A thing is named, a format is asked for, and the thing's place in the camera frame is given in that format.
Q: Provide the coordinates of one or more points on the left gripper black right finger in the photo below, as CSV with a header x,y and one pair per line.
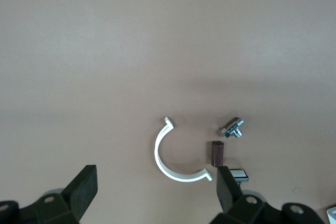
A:
x,y
228,192

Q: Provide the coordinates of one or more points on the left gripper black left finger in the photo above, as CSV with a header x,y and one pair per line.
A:
x,y
78,195

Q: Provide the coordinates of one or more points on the black white-faced push button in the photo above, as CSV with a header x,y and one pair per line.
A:
x,y
239,174

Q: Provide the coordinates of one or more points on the white drawer cabinet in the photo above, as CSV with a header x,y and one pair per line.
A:
x,y
332,216

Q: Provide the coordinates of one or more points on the brown terminal block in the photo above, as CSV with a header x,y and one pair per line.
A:
x,y
217,153

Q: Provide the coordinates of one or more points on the silver metal fitting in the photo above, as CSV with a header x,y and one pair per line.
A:
x,y
232,128

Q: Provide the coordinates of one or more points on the brown table cover mat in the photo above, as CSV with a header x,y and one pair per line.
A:
x,y
168,51

